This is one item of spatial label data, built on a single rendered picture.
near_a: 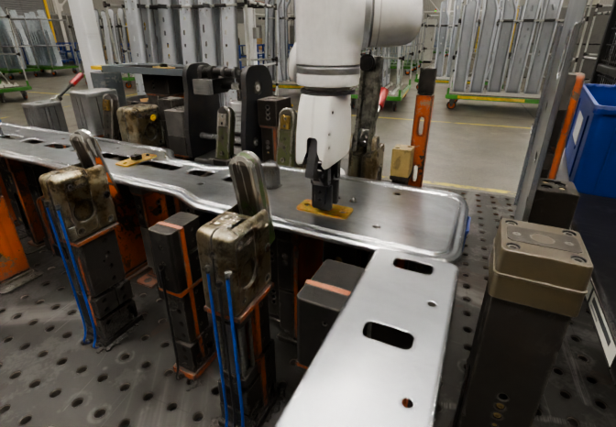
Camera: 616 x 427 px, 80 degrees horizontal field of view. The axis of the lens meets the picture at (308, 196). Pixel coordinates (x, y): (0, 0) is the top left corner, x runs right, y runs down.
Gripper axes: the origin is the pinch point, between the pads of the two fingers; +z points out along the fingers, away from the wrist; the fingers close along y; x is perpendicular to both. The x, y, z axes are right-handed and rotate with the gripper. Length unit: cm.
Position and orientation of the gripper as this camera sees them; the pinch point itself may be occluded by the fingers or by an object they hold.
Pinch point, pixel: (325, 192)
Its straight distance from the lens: 55.7
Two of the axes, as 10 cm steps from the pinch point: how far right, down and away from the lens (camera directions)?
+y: -4.3, 3.6, -8.3
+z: 0.0, 9.2, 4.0
